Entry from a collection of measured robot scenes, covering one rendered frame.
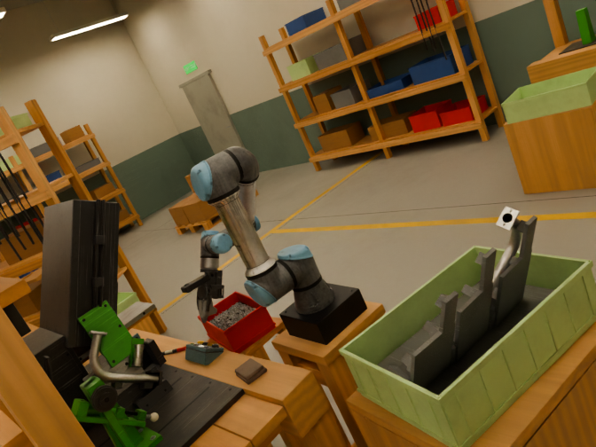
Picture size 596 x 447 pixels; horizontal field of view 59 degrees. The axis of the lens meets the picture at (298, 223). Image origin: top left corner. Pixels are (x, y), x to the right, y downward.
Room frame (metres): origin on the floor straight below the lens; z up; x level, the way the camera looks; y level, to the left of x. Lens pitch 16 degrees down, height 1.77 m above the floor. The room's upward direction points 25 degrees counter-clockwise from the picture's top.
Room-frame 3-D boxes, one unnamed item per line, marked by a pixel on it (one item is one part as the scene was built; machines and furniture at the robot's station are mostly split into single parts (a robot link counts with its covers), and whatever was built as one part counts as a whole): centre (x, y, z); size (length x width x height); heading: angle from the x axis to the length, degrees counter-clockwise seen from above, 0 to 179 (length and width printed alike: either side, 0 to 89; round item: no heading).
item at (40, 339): (1.82, 1.06, 1.07); 0.30 x 0.18 x 0.34; 38
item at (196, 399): (1.82, 0.88, 0.89); 1.10 x 0.42 x 0.02; 38
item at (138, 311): (1.95, 0.85, 1.11); 0.39 x 0.16 x 0.03; 128
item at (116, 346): (1.80, 0.79, 1.17); 0.13 x 0.12 x 0.20; 38
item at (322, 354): (1.79, 0.06, 0.83); 0.32 x 0.32 x 0.04; 33
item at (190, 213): (8.39, 1.09, 0.37); 1.20 x 0.80 x 0.74; 135
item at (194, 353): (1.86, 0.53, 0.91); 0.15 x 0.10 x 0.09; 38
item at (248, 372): (1.58, 0.35, 0.91); 0.10 x 0.08 x 0.03; 25
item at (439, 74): (7.21, -1.68, 1.10); 3.01 x 0.55 x 2.20; 37
